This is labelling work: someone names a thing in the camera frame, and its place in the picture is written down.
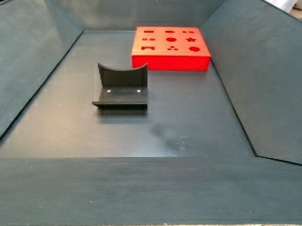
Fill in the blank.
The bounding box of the red shape sorting board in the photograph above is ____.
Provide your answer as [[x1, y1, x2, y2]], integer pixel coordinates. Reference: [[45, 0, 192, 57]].
[[132, 26, 212, 72]]

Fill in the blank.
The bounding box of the black curved holder bracket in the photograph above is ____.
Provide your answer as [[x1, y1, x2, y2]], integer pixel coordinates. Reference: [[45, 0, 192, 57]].
[[93, 64, 149, 109]]

